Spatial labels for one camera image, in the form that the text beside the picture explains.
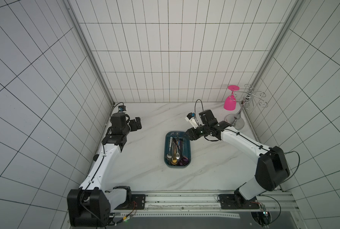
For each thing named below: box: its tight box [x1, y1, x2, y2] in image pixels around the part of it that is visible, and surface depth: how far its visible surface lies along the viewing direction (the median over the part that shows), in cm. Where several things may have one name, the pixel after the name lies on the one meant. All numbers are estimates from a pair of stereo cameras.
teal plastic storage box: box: [163, 130, 192, 168], surface depth 92 cm
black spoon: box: [180, 137, 189, 165], surface depth 89 cm
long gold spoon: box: [171, 138, 178, 166], surface depth 91 cm
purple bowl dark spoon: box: [179, 138, 187, 166], surface depth 89 cm
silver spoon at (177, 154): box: [175, 140, 181, 159], surface depth 91 cm
